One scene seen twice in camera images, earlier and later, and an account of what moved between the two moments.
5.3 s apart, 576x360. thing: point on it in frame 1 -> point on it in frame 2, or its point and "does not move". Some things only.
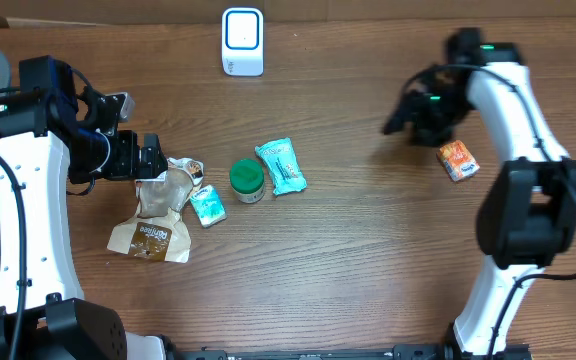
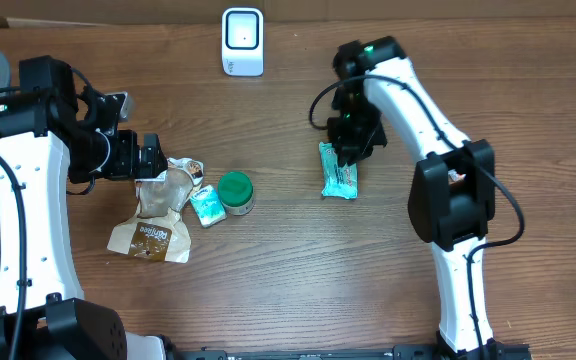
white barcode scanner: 243,42 does not move
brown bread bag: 159,229 does not move
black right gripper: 405,112 -> 350,146
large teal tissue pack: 282,163 -> 337,180
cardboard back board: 121,13 does not move
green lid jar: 247,180 -> 236,191
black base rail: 399,352 does not move
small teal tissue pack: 208,206 does not move
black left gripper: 130,168 does not move
